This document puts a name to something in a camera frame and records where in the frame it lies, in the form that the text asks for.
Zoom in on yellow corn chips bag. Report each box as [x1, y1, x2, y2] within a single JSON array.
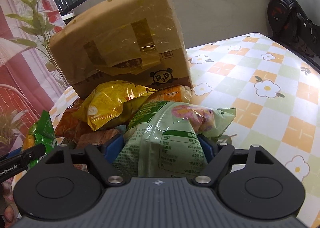
[[73, 81, 156, 131]]

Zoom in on light green snack bag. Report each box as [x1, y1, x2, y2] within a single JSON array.
[[113, 101, 236, 178]]

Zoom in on person's left hand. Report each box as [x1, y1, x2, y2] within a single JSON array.
[[4, 203, 19, 228]]

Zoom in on brown round pastry pack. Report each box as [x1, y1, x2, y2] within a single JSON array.
[[75, 129, 121, 149]]

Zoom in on orange chips bag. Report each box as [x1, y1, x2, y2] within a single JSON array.
[[55, 99, 93, 143]]

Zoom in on green orange snack packet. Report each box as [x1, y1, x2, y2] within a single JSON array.
[[21, 110, 57, 169]]

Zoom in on orange white biscuit pack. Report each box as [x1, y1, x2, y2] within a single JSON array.
[[146, 86, 193, 103]]

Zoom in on floral checkered tablecloth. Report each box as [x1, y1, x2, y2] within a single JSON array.
[[12, 32, 320, 228]]

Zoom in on brown cardboard box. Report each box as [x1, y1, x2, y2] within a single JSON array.
[[49, 0, 192, 99]]

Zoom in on black exercise bike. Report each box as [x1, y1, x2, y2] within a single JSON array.
[[267, 0, 319, 70]]

